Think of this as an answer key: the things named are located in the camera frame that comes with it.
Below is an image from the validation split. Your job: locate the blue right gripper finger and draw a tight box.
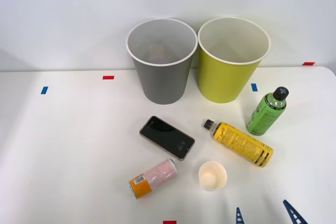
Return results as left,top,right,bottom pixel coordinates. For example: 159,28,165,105
282,199,309,224
235,207,244,224

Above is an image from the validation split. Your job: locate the yellow bottle with black cap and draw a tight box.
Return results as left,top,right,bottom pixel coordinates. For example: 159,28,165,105
203,119,274,168

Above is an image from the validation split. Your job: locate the green bottle with black cap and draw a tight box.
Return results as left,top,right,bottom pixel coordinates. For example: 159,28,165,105
246,86,290,136

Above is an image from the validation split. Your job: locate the small white paper cup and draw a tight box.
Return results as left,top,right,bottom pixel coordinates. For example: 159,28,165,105
198,161,228,191

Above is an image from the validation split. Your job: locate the pink and orange drink can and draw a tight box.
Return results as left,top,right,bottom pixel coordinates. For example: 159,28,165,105
128,158,179,200

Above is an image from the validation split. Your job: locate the black smartphone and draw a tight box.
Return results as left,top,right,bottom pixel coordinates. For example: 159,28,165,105
139,115,196,161

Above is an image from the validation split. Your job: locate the yellow-green plastic waste bin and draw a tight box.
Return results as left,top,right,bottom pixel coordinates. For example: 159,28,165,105
197,16,271,104

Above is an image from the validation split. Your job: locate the grey plastic waste bin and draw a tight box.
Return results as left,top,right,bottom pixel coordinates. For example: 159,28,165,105
125,18,198,105

